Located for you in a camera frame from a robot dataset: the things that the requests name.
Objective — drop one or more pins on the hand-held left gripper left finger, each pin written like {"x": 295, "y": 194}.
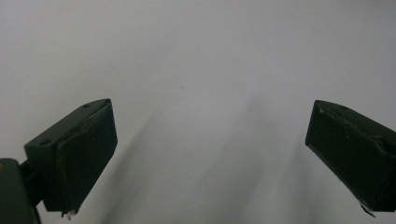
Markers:
{"x": 77, "y": 155}

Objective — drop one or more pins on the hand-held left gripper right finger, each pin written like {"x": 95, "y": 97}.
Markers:
{"x": 355, "y": 149}

